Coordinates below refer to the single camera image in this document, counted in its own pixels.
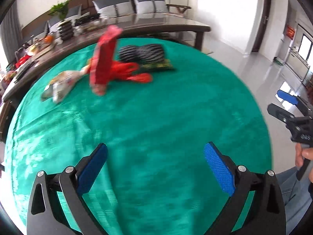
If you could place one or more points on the fruit bowl with orange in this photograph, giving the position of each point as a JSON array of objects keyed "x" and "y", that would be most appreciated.
[{"x": 47, "y": 39}]

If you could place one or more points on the potted green plant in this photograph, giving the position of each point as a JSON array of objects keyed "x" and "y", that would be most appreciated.
[{"x": 60, "y": 11}]

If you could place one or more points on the person's leg in jeans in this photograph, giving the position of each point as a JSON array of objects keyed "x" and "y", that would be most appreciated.
[{"x": 296, "y": 200}]

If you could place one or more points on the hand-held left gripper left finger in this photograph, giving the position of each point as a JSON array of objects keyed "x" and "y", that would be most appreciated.
[{"x": 94, "y": 170}]

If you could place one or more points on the black phone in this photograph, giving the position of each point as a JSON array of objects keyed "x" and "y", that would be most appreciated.
[{"x": 24, "y": 72}]

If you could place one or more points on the green tablecloth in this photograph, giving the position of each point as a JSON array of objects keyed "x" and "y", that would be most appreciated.
[{"x": 151, "y": 117}]

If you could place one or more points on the green cardboard box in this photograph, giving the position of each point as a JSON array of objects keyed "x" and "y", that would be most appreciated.
[{"x": 278, "y": 61}]

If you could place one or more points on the green snack packet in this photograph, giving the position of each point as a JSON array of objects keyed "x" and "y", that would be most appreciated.
[{"x": 159, "y": 65}]

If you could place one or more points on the red box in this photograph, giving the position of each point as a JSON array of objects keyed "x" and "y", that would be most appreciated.
[{"x": 22, "y": 61}]

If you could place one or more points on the dark brown door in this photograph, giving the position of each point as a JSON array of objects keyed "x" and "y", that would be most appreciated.
[{"x": 261, "y": 17}]

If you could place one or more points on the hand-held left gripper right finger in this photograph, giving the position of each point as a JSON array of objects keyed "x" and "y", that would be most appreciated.
[{"x": 220, "y": 170}]

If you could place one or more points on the person's right hand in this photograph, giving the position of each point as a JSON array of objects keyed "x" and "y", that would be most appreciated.
[{"x": 299, "y": 155}]

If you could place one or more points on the glass dish with dark fruit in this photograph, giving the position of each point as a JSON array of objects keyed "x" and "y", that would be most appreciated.
[{"x": 89, "y": 22}]

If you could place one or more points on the brown glass-top coffee table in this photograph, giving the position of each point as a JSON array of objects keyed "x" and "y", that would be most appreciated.
[{"x": 159, "y": 24}]

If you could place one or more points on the red wall hanging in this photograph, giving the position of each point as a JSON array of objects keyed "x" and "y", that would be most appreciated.
[{"x": 289, "y": 31}]

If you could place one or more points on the red snack wrapper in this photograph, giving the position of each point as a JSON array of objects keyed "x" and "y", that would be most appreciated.
[{"x": 104, "y": 58}]

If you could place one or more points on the grey two-tone cushion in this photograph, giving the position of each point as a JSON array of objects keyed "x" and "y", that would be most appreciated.
[
  {"x": 151, "y": 3},
  {"x": 115, "y": 5},
  {"x": 36, "y": 30},
  {"x": 73, "y": 12}
]

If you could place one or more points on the kitchen counter cabinet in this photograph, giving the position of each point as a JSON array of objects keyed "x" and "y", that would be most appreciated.
[{"x": 298, "y": 62}]

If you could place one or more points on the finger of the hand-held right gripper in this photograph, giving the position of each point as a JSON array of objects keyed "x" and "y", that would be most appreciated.
[
  {"x": 288, "y": 98},
  {"x": 281, "y": 113}
]

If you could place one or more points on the red mesh bag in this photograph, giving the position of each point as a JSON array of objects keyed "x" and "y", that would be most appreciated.
[{"x": 129, "y": 72}]

